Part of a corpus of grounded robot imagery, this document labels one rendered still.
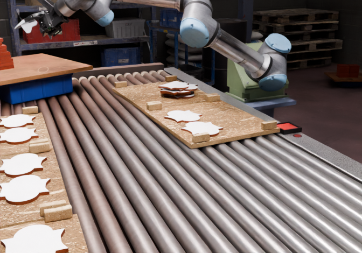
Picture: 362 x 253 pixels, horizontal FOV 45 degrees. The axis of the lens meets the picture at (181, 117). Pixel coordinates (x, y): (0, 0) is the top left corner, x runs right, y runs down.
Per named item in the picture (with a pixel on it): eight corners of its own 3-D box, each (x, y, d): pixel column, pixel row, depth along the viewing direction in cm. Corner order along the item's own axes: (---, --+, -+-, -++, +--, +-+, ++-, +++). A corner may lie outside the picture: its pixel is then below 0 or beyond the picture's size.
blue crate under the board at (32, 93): (43, 81, 228) (41, 62, 225) (75, 92, 207) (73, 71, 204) (-17, 92, 208) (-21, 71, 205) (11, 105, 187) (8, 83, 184)
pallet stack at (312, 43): (301, 56, 801) (305, 7, 774) (342, 66, 715) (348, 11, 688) (241, 63, 749) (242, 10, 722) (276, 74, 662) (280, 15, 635)
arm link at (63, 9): (60, -8, 169) (75, -2, 176) (52, -1, 171) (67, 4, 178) (66, 8, 167) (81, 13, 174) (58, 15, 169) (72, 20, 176)
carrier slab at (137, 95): (177, 83, 224) (177, 79, 224) (220, 102, 190) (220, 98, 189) (112, 91, 209) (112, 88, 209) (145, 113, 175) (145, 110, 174)
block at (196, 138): (208, 139, 143) (208, 131, 143) (210, 140, 142) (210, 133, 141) (191, 141, 141) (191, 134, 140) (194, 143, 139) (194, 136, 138)
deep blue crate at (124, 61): (133, 67, 648) (132, 42, 637) (141, 72, 612) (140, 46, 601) (100, 70, 631) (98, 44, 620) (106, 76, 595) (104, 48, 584)
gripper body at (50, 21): (39, 34, 173) (59, 17, 168) (32, 15, 176) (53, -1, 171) (53, 37, 180) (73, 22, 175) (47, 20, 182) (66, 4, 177)
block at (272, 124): (274, 126, 154) (275, 119, 153) (277, 128, 153) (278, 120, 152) (260, 129, 152) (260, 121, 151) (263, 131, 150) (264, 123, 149)
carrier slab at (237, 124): (220, 103, 189) (220, 99, 188) (280, 132, 154) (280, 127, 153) (144, 114, 174) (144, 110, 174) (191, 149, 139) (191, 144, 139)
